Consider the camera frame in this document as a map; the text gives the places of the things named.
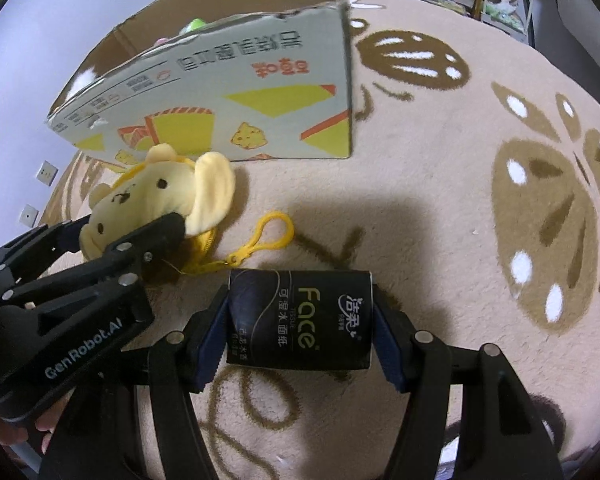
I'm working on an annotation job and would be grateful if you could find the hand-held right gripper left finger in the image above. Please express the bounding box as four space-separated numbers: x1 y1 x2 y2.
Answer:
45 285 231 480

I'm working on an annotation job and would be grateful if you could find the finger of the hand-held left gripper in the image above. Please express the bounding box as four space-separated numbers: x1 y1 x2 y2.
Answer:
2 212 187 311
0 217 93 291

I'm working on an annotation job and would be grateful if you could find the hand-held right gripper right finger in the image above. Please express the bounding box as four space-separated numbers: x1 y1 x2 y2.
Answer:
370 287 563 480

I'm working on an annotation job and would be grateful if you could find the yellow plush dog keychain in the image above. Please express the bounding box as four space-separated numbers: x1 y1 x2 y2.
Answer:
79 143 296 277

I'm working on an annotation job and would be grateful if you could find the black tissue pack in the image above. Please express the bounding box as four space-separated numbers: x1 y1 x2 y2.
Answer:
226 268 376 372

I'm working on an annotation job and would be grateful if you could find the printed cardboard box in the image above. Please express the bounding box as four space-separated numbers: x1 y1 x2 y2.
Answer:
46 0 355 162

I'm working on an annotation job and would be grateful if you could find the person's left hand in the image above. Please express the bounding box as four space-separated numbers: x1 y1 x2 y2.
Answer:
0 397 68 458

